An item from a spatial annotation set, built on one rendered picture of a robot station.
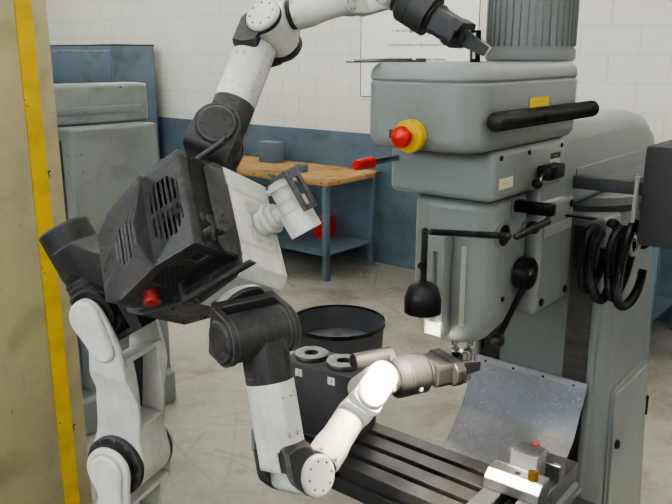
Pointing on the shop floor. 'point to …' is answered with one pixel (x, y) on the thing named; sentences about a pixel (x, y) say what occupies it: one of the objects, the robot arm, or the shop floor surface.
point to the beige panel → (34, 281)
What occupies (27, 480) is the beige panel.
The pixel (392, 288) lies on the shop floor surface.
